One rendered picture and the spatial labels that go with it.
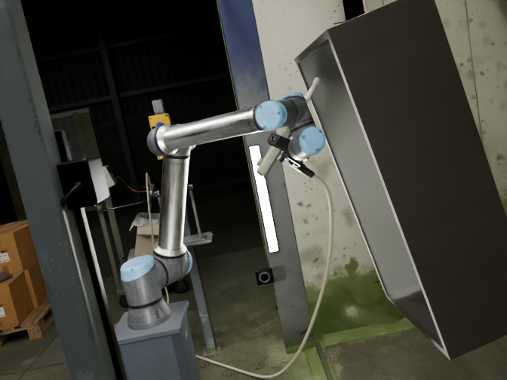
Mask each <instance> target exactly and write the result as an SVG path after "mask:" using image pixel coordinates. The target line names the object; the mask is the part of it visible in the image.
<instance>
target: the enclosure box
mask: <svg viewBox="0 0 507 380"><path fill-rule="evenodd" d="M294 61H295V63H296V65H297V68H298V71H299V73H300V77H301V79H302V81H303V84H304V86H305V89H306V92H308V91H309V89H310V87H311V86H312V84H313V81H314V80H315V78H320V79H321V84H320V85H319V86H318V87H317V88H316V90H315V92H314V93H313V95H312V97H311V98H310V102H311V104H312V108H313V109H314V112H315V115H316V118H317V119H318V123H319V125H320V128H321V130H322V131H323V133H324V135H325V141H326V143H327V146H328V148H329V150H330V154H331V156H332V159H333V162H334V163H335V166H336V169H337V172H338V174H339V176H340V179H341V182H342V184H343V187H344V189H345V192H346V195H347V197H348V199H349V203H350V205H351V207H352V210H353V213H354V215H355V218H356V220H357V223H358V226H359V228H360V230H361V233H362V236H363V238H364V242H365V243H366V246H367V249H368V251H369V254H370V257H371V259H372V261H373V265H374V267H375V269H376V272H377V274H378V277H379V280H380V283H381V284H382V287H383V290H384V293H385V294H386V298H387V299H388V300H389V301H390V302H391V303H392V304H393V305H394V306H395V307H396V308H397V309H398V310H399V311H400V312H401V313H402V314H403V315H404V316H405V317H406V318H407V319H408V320H409V321H411V322H412V323H413V324H414V325H415V326H416V327H417V328H418V329H419V330H420V331H421V332H422V333H423V334H424V335H425V336H426V337H427V338H428V339H429V340H430V341H431V342H432V343H433V344H434V345H435V346H436V347H437V348H438V349H439V350H440V351H441V352H442V353H443V354H444V355H445V356H446V357H447V358H448V359H449V360H452V359H454V358H457V357H459V356H461V355H464V354H466V353H468V352H470V351H473V350H475V349H477V348H479V347H482V346H484V345H486V344H489V343H491V342H494V341H496V340H497V339H501V338H502V337H504V336H507V217H506V214H505V211H504V208H503V205H502V202H501V199H500V196H499V192H498V190H497V187H496V183H495V181H494V178H493V174H492V172H491V169H490V165H489V163H488V160H487V156H486V154H485V151H484V147H483V145H482V142H481V138H480V136H479V133H478V129H477V127H476V124H475V120H474V117H473V114H472V111H471V108H470V105H469V101H468V99H467V96H466V92H465V90H464V87H463V85H462V81H461V78H460V76H459V72H458V69H457V67H456V63H455V60H454V58H453V54H452V51H451V49H450V45H449V42H448V40H447V36H446V33H445V31H444V27H443V24H442V22H441V18H440V15H439V13H438V9H437V6H436V4H435V0H396V1H393V2H391V3H388V4H387V5H383V6H382V7H379V8H376V9H374V10H372V11H369V12H367V13H365V14H362V15H360V16H358V17H355V18H352V19H350V20H347V21H346V22H343V23H341V24H338V25H336V26H333V27H331V28H329V29H326V30H325V31H324V32H323V33H322V34H321V35H320V36H319V37H318V38H316V39H315V40H314V41H313V42H312V43H311V44H310V45H309V46H308V47H307V48H306V49H305V50H304V51H303V52H302V53H301V54H299V55H298V56H297V57H296V58H295V59H294Z"/></svg>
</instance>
